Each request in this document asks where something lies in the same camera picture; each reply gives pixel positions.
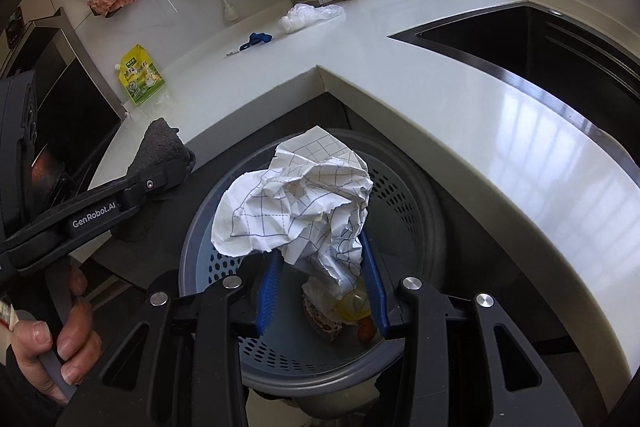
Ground person's left hand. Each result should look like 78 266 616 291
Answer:
8 265 104 405

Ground yellow refill pouch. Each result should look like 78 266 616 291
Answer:
115 44 165 106

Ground black oven appliance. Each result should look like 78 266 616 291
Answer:
1 9 125 210

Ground dark grey towel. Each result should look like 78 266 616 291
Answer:
111 118 196 243

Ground black kitchen sink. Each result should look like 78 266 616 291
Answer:
394 1 639 181

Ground crumpled clear plastic bag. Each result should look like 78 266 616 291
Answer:
278 3 344 35

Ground grey perforated trash bin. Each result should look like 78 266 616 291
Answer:
178 128 447 400

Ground blue bottle brush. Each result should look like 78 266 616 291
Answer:
221 0 239 22

